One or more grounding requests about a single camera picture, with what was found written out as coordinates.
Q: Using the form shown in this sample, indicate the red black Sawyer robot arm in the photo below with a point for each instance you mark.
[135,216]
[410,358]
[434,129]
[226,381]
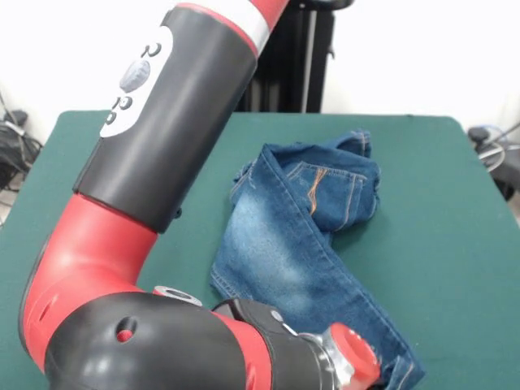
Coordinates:
[142,183]

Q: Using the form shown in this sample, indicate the grey chair base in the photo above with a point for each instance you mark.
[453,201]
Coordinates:
[508,170]

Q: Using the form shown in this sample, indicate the dark green table cloth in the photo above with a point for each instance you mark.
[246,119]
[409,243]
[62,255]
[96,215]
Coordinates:
[447,264]

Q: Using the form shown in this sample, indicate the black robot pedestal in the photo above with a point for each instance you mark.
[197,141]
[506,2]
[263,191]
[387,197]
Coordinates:
[292,61]

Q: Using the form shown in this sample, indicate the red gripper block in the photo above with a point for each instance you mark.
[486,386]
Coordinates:
[357,357]

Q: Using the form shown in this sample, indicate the blue denim jeans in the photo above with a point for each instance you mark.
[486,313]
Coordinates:
[284,252]

